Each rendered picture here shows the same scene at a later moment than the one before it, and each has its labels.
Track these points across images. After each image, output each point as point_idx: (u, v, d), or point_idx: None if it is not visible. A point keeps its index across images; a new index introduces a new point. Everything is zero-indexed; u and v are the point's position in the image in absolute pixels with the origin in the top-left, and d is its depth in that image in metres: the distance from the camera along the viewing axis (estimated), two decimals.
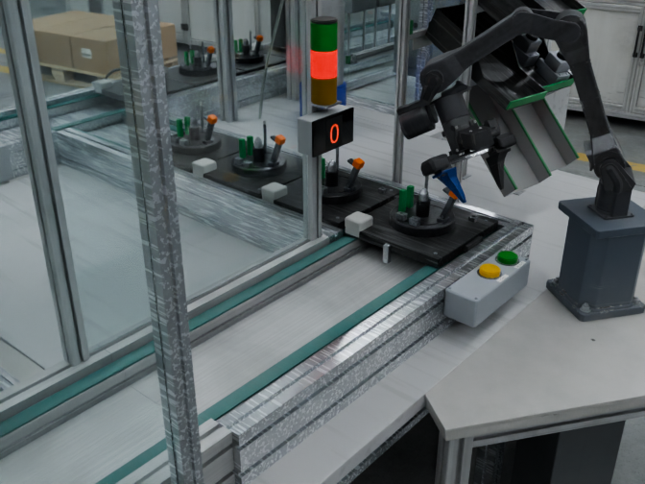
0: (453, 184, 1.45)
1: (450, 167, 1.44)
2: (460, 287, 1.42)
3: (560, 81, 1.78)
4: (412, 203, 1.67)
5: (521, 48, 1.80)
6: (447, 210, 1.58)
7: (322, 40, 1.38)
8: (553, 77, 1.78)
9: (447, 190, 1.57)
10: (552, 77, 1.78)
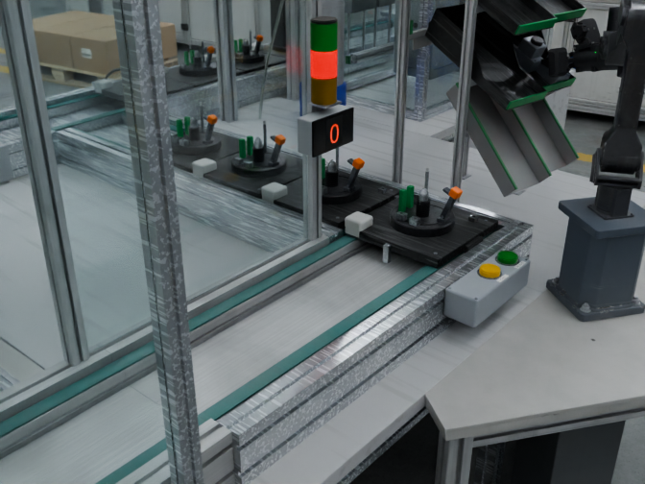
0: None
1: None
2: (460, 287, 1.42)
3: (561, 81, 1.78)
4: (412, 203, 1.67)
5: (526, 54, 1.79)
6: (447, 210, 1.58)
7: (322, 40, 1.38)
8: (553, 78, 1.77)
9: (447, 190, 1.57)
10: (552, 77, 1.78)
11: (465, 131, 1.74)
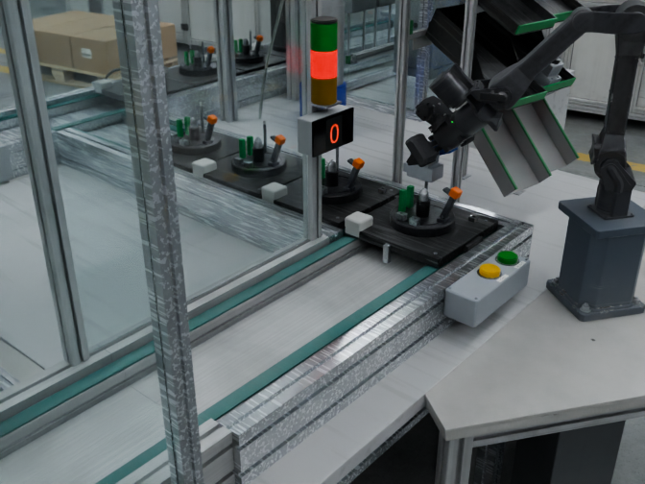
0: None
1: None
2: (460, 287, 1.42)
3: (437, 173, 1.57)
4: (412, 203, 1.67)
5: (542, 71, 1.75)
6: (447, 210, 1.58)
7: (322, 40, 1.38)
8: (427, 173, 1.56)
9: (447, 190, 1.57)
10: (426, 173, 1.57)
11: None
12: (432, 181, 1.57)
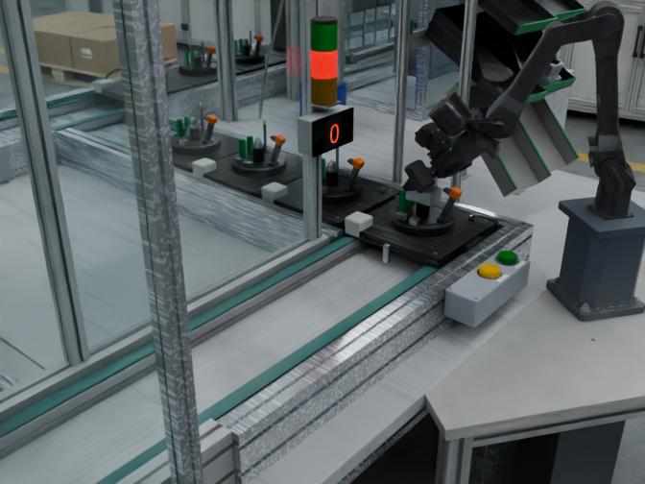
0: None
1: None
2: (460, 287, 1.42)
3: (435, 197, 1.59)
4: (412, 203, 1.67)
5: None
6: (447, 210, 1.58)
7: (322, 40, 1.38)
8: (425, 197, 1.59)
9: (447, 190, 1.57)
10: (424, 197, 1.59)
11: (465, 131, 1.74)
12: (430, 205, 1.59)
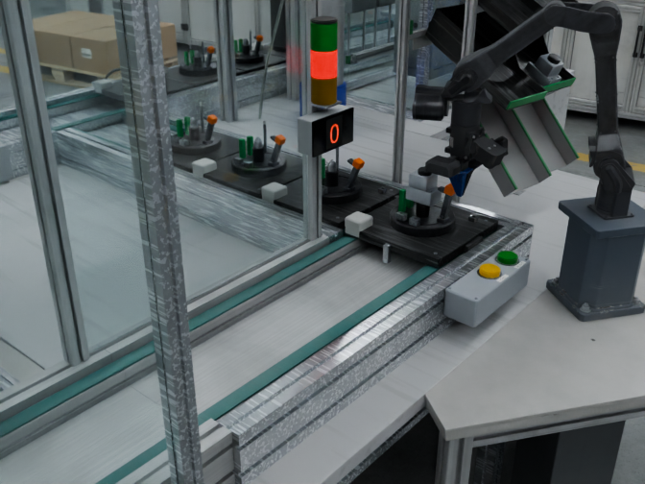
0: (461, 181, 1.53)
1: (467, 167, 1.51)
2: (460, 287, 1.42)
3: (435, 197, 1.59)
4: (412, 203, 1.67)
5: (542, 71, 1.75)
6: (445, 208, 1.58)
7: (322, 40, 1.38)
8: (425, 197, 1.59)
9: (442, 188, 1.58)
10: (424, 197, 1.59)
11: None
12: (430, 205, 1.59)
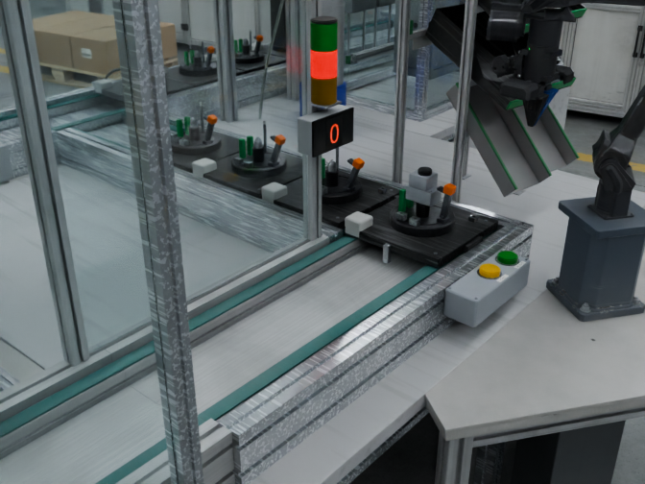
0: None
1: None
2: (460, 287, 1.42)
3: (435, 197, 1.59)
4: (412, 203, 1.67)
5: None
6: (445, 208, 1.58)
7: (322, 40, 1.38)
8: (425, 197, 1.59)
9: (441, 188, 1.58)
10: (424, 197, 1.59)
11: (465, 131, 1.74)
12: (430, 205, 1.59)
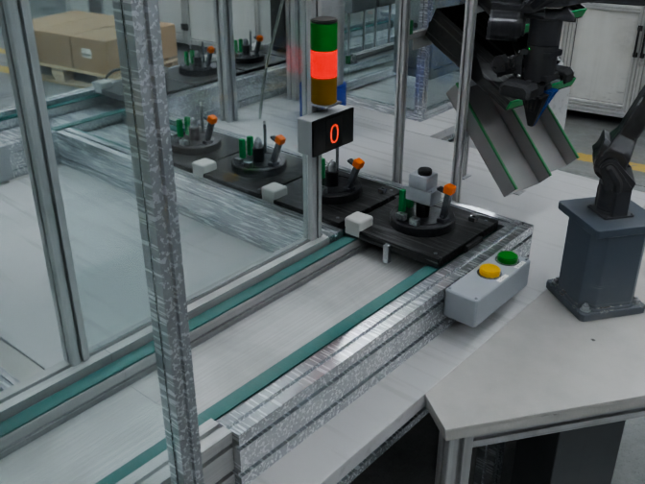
0: None
1: None
2: (460, 287, 1.42)
3: (435, 197, 1.59)
4: (412, 203, 1.67)
5: None
6: (445, 208, 1.58)
7: (322, 40, 1.38)
8: (425, 197, 1.59)
9: (441, 188, 1.58)
10: (424, 197, 1.59)
11: (465, 131, 1.74)
12: (430, 205, 1.59)
